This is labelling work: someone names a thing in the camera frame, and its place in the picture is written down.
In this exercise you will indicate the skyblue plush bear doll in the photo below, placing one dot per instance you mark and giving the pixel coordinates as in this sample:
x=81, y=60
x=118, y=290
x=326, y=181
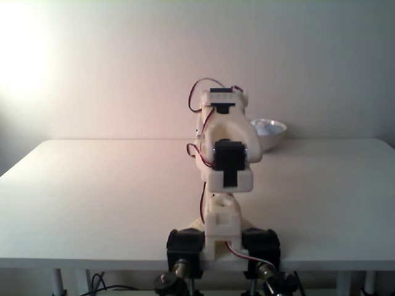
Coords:
x=265, y=128

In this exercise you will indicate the white ceramic bowl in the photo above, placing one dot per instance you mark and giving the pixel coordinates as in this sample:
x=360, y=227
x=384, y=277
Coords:
x=274, y=142

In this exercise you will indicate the black table clamp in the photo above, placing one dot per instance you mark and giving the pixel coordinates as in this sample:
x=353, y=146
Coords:
x=183, y=243
x=262, y=243

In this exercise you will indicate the black tripod head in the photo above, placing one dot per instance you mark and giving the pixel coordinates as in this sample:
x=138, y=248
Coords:
x=284, y=283

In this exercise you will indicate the white table leg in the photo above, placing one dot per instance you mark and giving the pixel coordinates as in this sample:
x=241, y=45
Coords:
x=57, y=282
x=344, y=283

